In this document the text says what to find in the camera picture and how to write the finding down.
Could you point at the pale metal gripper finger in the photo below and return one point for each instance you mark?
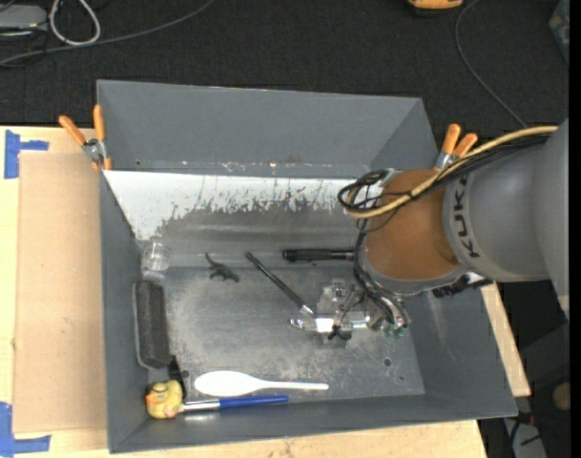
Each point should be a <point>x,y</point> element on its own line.
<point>303,323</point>

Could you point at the grey metal bin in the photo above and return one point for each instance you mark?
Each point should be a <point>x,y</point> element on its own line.
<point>271,332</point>

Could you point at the thin black paintbrush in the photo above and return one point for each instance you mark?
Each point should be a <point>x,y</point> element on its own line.
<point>275,282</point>

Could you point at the black marker pen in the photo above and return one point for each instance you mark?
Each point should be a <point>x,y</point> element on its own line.
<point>314,255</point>

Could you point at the white plastic spoon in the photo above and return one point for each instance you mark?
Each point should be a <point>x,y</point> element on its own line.
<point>233,382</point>

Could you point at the black toy lizard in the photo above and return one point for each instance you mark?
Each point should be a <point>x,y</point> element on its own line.
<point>222,271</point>

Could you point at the dark grey sponge block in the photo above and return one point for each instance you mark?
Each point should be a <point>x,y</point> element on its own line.
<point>152,325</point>

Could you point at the yellow rubber duck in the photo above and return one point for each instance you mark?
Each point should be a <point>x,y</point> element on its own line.
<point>163,399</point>

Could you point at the clear plastic cup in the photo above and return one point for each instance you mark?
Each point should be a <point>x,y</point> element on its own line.
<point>155,256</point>

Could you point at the brown cardboard board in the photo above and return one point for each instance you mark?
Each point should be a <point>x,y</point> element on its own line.
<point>56,294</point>

